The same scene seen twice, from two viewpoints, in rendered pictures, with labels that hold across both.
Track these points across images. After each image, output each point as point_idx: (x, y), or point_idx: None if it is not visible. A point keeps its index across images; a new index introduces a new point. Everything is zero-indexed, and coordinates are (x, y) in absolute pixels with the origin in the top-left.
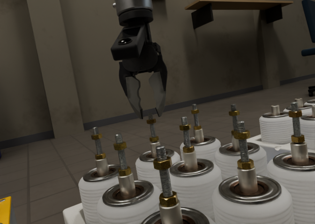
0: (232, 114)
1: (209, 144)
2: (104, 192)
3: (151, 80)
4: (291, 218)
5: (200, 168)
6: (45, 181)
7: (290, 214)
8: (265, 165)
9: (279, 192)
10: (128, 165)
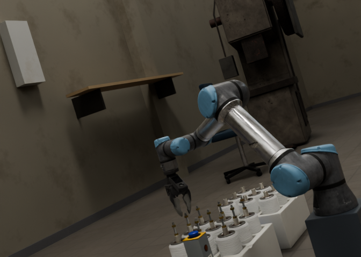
0: (219, 205)
1: (209, 222)
2: None
3: (184, 198)
4: (249, 227)
5: (217, 227)
6: None
7: (248, 226)
8: None
9: (245, 221)
10: None
